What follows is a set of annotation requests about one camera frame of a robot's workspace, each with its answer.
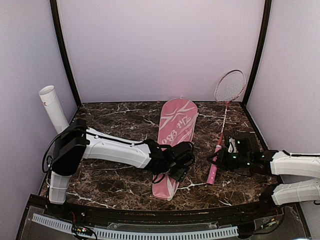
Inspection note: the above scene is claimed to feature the black left corner post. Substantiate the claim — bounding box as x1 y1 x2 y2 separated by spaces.
49 0 82 108

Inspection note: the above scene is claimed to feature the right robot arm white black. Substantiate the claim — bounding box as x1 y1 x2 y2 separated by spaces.
207 132 320 217

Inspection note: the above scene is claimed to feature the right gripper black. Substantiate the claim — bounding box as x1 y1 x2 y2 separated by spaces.
208 146 252 172

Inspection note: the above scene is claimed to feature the black right corner post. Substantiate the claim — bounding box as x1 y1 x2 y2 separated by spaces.
241 0 272 108

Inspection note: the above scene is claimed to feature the red badminton racket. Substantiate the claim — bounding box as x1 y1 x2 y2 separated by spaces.
206 69 247 185

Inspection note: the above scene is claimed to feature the black front rail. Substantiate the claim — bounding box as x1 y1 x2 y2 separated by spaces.
49 202 285 226

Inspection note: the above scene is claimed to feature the white shuttlecock tube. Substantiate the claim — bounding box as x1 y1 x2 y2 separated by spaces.
38 85 69 134

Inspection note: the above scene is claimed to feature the grey slotted cable duct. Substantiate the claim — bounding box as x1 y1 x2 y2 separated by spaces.
31 213 239 240

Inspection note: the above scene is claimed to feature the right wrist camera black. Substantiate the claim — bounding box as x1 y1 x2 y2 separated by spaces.
224 136 238 153

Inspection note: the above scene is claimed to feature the pink racket bag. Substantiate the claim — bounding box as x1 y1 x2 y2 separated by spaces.
152 98 198 201

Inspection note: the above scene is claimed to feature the black corner post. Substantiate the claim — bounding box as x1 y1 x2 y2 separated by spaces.
49 0 82 108
241 0 272 108

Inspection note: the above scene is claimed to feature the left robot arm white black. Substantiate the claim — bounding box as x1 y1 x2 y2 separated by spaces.
42 119 195 218

